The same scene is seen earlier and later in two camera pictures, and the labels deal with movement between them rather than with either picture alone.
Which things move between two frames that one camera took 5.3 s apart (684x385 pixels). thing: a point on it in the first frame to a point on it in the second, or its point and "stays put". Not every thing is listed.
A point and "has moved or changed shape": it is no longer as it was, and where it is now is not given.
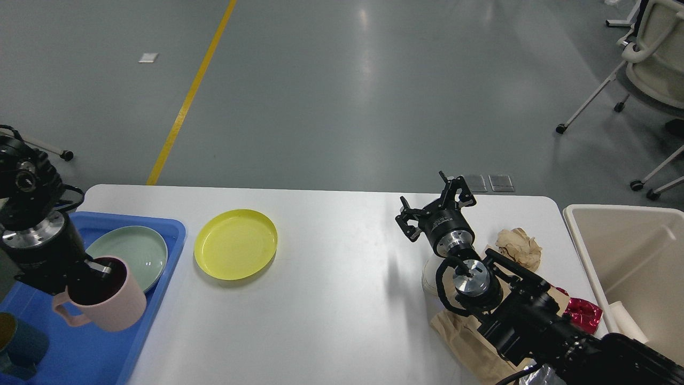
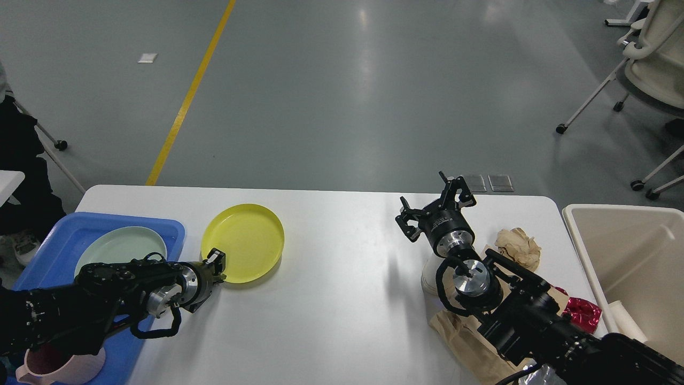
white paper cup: (428, 276) stays put
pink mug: (114, 303) has moved or changed shape
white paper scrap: (148, 58) stays put
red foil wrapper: (584, 314) stays put
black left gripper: (45, 251) to (199, 278)
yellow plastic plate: (235, 244) has moved or changed shape
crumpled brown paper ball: (515, 244) stays put
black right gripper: (449, 231) stays put
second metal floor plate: (501, 183) stays put
